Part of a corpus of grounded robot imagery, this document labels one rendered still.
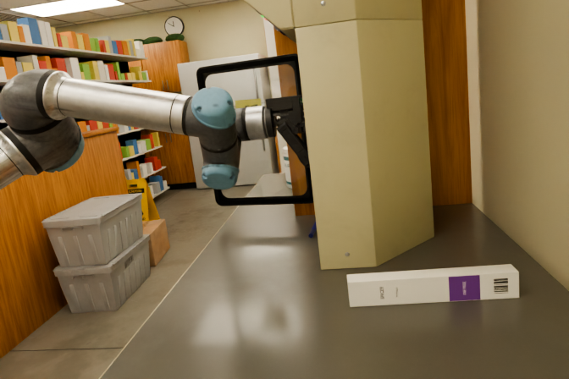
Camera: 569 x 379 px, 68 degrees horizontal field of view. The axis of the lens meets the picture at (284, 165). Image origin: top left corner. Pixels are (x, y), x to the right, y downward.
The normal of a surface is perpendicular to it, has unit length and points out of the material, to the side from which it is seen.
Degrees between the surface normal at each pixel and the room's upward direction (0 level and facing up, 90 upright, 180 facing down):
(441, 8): 90
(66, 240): 95
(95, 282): 95
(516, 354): 0
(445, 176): 90
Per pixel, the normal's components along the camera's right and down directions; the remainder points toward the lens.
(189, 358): -0.11, -0.98
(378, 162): 0.61, 0.07
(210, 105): 0.04, -0.62
